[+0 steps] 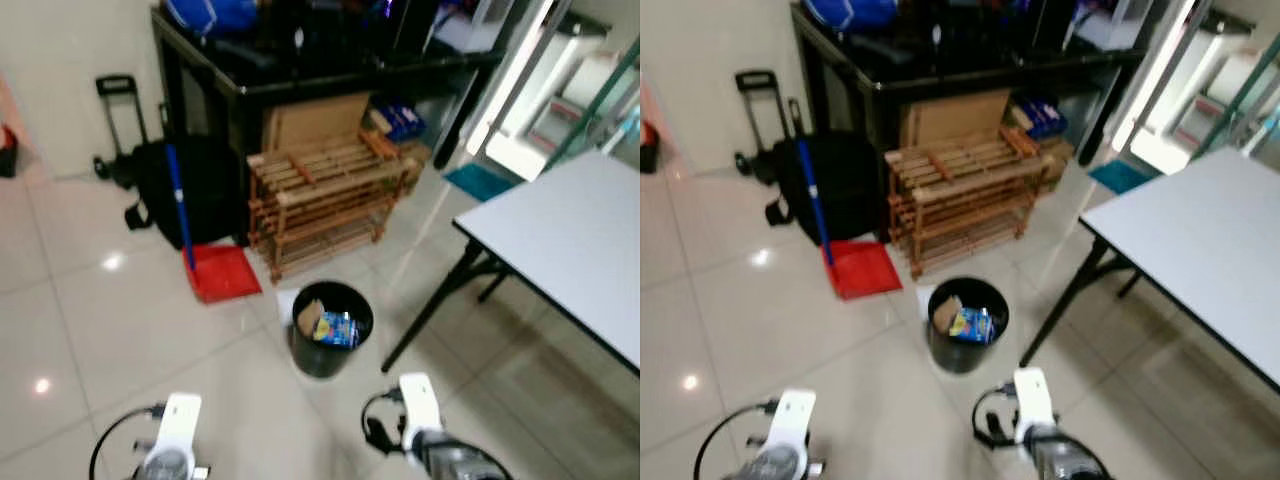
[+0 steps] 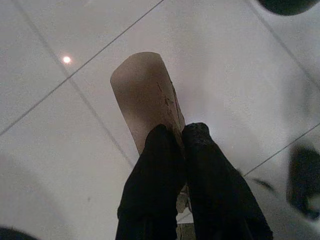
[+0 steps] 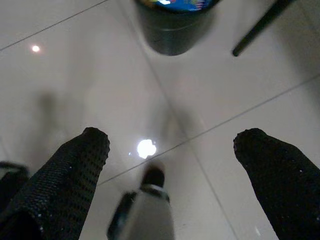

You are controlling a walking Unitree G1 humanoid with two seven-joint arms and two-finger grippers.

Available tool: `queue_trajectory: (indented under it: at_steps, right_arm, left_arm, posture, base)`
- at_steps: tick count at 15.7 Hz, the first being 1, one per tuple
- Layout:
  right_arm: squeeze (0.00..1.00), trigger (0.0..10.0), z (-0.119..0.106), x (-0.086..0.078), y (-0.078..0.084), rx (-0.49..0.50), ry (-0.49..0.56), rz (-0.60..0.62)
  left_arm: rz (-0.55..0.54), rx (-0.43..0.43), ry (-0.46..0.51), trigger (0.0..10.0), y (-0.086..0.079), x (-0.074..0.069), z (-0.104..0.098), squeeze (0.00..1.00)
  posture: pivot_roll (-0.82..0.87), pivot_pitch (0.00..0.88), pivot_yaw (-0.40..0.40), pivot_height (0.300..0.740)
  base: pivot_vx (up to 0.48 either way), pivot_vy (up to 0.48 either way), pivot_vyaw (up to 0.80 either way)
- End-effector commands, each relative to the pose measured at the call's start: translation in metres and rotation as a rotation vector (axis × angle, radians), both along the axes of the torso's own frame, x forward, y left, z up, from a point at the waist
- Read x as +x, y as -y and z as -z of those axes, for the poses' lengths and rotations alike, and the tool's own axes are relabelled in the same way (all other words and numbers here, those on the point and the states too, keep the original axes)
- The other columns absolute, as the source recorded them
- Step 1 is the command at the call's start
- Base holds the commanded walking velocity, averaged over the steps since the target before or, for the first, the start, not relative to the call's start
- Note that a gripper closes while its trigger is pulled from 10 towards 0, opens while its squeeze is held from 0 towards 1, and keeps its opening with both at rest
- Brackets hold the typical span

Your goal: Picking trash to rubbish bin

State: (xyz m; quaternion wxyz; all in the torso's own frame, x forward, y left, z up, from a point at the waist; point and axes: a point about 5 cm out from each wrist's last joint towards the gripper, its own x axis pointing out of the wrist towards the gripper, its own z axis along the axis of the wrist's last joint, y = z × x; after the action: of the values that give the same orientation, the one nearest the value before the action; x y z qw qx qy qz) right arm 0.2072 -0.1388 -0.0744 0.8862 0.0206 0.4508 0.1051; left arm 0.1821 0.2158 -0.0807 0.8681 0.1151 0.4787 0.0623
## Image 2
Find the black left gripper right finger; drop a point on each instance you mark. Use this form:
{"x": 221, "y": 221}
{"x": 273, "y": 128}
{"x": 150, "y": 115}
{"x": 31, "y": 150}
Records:
{"x": 217, "y": 195}

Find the brown cardboard tube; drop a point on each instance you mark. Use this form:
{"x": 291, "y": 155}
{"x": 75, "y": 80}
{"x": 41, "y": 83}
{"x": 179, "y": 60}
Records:
{"x": 142, "y": 92}

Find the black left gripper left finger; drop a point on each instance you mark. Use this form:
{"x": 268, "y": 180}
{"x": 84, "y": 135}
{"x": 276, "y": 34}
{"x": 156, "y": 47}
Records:
{"x": 152, "y": 187}

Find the black robot foot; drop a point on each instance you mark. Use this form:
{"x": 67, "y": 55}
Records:
{"x": 287, "y": 6}
{"x": 306, "y": 182}

